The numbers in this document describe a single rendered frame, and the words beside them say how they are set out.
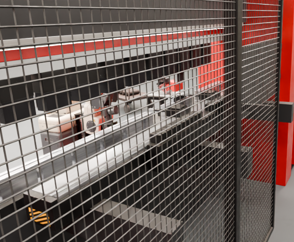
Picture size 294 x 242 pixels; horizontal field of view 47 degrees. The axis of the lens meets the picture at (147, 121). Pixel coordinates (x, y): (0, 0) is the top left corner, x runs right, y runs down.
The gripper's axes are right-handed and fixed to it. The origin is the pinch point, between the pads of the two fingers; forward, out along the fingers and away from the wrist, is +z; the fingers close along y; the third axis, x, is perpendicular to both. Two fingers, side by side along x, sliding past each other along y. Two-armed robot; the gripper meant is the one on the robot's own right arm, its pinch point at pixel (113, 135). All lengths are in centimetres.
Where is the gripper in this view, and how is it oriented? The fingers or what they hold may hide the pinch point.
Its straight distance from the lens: 245.9
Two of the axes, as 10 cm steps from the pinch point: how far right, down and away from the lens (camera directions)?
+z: 2.6, 9.6, 1.1
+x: 5.5, -2.4, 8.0
